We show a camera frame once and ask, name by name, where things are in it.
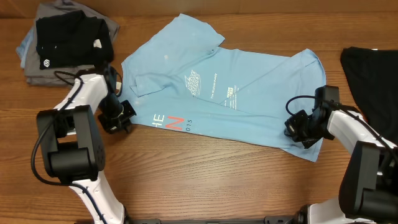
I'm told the light blue t-shirt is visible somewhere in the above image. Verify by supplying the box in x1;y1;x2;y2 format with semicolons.
121;14;326;162

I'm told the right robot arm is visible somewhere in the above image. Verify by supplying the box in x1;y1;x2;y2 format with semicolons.
285;85;397;223

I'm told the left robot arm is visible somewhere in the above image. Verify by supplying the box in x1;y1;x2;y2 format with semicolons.
30;64;136;224

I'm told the grey folded garment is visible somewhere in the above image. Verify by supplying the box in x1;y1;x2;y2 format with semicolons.
24;0;119;86

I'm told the black garment right side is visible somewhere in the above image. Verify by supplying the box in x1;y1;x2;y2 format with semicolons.
340;47;397;144

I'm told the black folded shirt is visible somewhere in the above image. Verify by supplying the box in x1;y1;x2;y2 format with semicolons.
36;11;114;70

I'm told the light blue folded garment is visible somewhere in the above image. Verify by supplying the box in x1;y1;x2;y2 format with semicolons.
16;28;34;69

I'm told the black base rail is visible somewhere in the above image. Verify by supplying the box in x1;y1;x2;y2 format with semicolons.
126;214;307;224

